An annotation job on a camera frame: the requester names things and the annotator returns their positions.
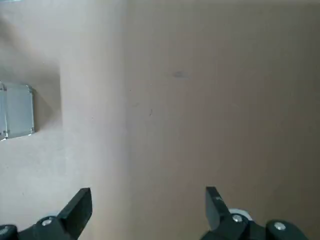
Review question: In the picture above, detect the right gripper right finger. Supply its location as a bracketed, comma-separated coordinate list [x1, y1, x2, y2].
[199, 186, 308, 240]

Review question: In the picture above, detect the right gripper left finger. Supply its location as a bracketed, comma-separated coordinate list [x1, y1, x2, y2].
[0, 187, 93, 240]

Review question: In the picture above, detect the aluminium first-aid case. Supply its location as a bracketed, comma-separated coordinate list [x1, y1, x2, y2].
[0, 80, 36, 142]

